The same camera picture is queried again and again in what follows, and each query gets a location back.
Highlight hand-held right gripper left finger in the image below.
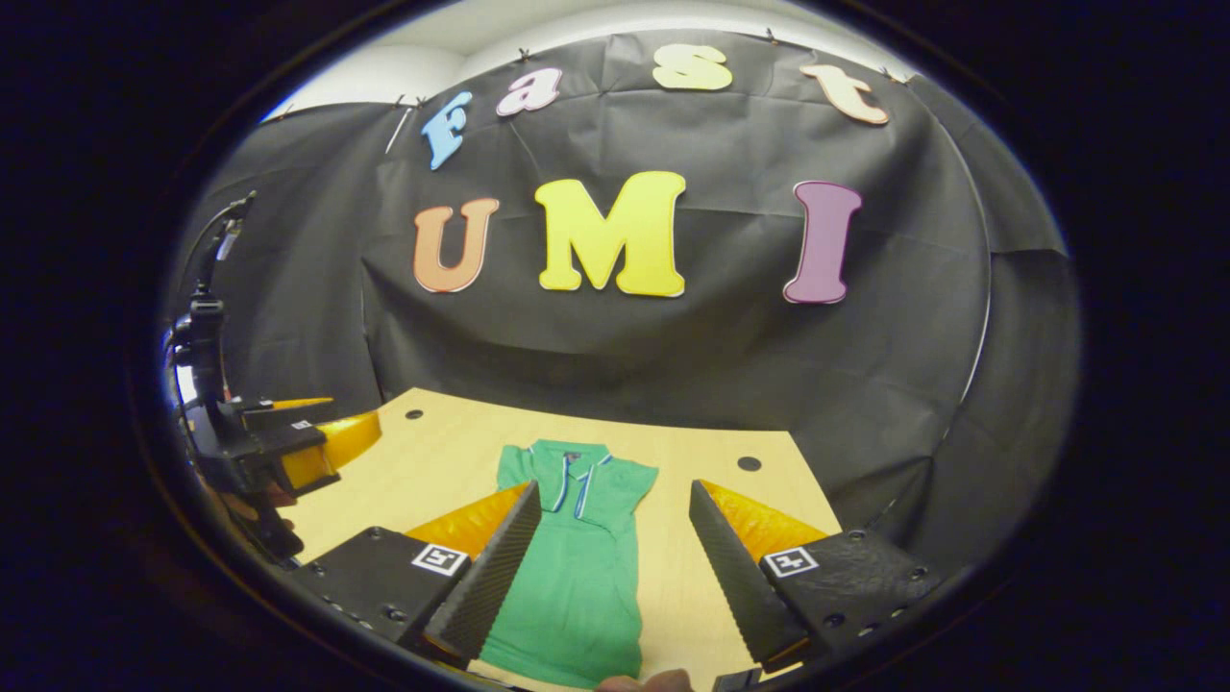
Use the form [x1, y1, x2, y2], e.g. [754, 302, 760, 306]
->
[288, 481, 542, 671]

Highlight green T-shirt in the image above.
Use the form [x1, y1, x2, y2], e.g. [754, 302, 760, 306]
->
[478, 439, 660, 690]

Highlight black backdrop cloth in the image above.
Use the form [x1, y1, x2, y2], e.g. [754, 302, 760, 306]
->
[168, 29, 1082, 597]

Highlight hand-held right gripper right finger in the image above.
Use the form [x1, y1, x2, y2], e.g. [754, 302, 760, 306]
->
[688, 479, 945, 674]

